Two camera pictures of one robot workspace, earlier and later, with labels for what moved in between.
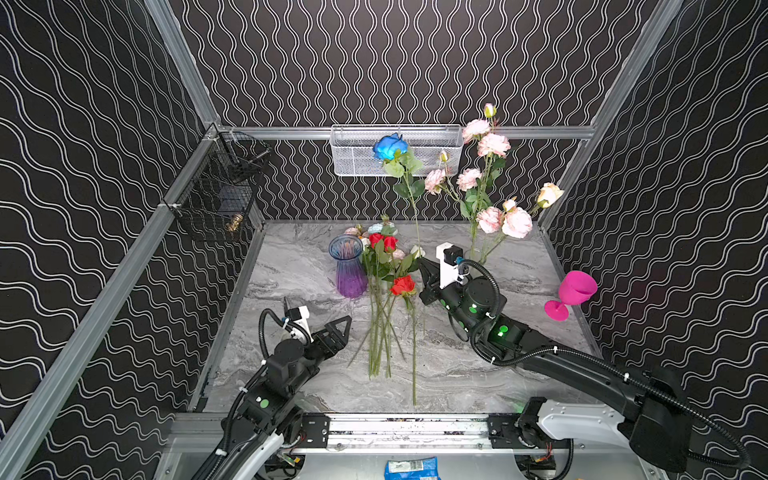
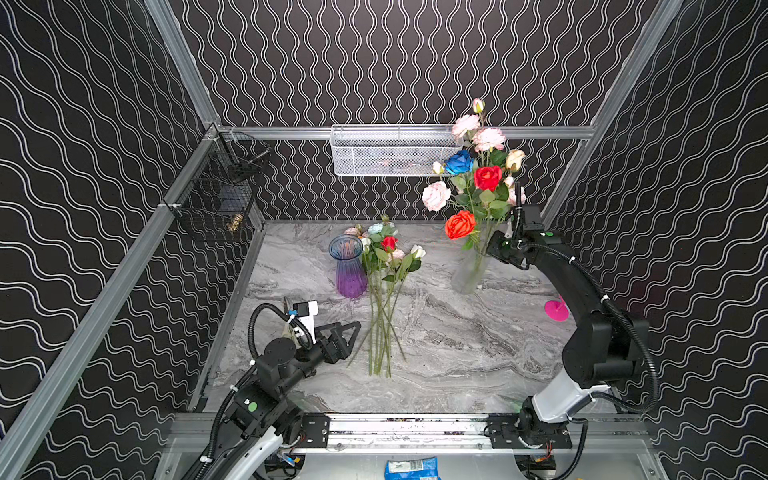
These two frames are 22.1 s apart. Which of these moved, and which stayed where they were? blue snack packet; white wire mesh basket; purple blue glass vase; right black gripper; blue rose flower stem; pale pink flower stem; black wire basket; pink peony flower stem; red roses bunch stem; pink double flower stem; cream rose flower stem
Moved: pink peony flower stem; right black gripper; pale pink flower stem; pink double flower stem; cream rose flower stem; blue rose flower stem
Stayed: red roses bunch stem; black wire basket; blue snack packet; purple blue glass vase; white wire mesh basket
